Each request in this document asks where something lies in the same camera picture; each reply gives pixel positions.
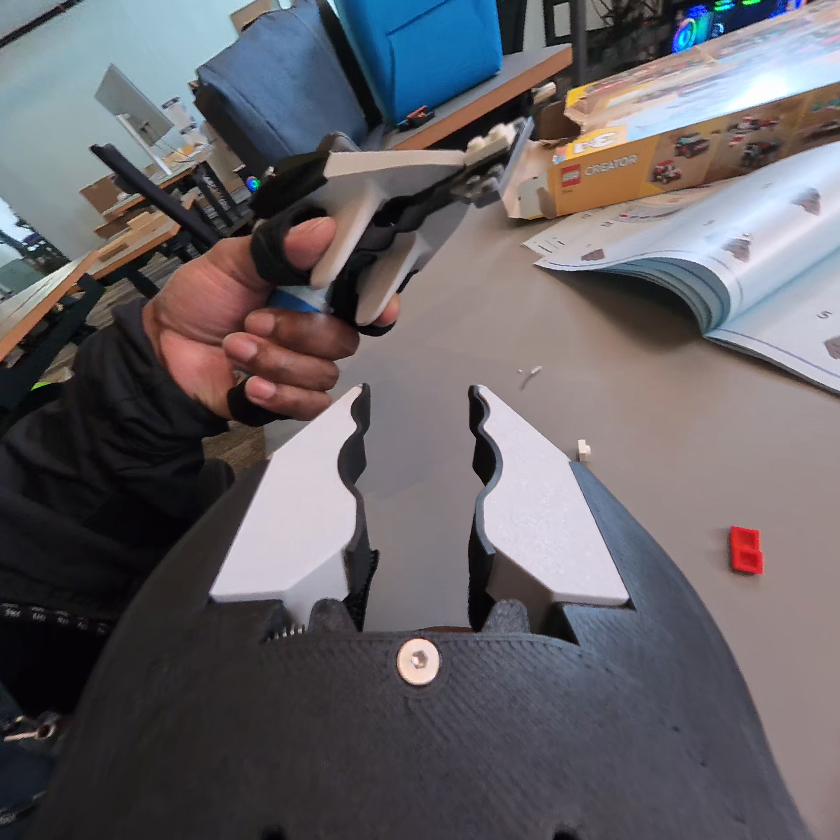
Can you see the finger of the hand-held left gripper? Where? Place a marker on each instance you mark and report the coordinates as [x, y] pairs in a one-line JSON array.
[[367, 167], [387, 279]]

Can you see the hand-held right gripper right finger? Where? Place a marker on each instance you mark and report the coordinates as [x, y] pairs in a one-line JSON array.
[[551, 531]]

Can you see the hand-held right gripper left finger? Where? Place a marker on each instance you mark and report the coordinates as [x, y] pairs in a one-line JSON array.
[[289, 525]]

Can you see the tiny white stud brick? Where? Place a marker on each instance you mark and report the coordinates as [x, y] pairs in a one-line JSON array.
[[583, 451]]

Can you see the small white brick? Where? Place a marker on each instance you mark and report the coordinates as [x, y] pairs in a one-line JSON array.
[[491, 141]]

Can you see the dark grey wedge plate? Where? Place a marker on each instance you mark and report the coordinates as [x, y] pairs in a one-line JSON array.
[[515, 157]]

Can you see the person's left forearm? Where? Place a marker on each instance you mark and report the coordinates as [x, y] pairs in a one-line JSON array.
[[98, 459]]

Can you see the grey work desk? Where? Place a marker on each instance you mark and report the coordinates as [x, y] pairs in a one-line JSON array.
[[623, 426]]

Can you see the wood-edged office desk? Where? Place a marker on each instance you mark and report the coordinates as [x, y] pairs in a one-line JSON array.
[[499, 79]]

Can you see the wooden top desk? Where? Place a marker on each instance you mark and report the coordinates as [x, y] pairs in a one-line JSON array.
[[39, 308]]

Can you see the person's left hand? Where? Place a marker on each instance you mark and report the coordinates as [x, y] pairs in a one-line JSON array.
[[197, 315]]

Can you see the small black orange device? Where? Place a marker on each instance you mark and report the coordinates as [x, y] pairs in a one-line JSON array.
[[417, 117]]

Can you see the navy fabric bag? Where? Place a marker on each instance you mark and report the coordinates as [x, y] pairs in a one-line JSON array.
[[275, 85]]

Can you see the bright blue felt bag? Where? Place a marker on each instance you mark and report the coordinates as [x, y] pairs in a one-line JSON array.
[[420, 52]]

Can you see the thin pale pin piece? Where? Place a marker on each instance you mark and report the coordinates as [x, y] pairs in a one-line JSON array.
[[530, 372]]

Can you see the white computer monitor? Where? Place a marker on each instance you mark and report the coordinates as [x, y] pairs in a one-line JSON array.
[[128, 98]]

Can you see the small red brick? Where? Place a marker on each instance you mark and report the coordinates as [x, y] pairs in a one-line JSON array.
[[746, 550]]

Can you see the person's black jacket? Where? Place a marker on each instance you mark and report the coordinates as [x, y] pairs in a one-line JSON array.
[[39, 656]]

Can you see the yellow toy set box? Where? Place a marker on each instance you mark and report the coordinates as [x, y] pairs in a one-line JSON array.
[[689, 118]]

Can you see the toy building instruction booklet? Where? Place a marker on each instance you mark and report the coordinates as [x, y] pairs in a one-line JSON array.
[[722, 249]]

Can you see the rainbow-lit computer tower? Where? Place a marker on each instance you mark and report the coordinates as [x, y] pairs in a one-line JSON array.
[[695, 29]]

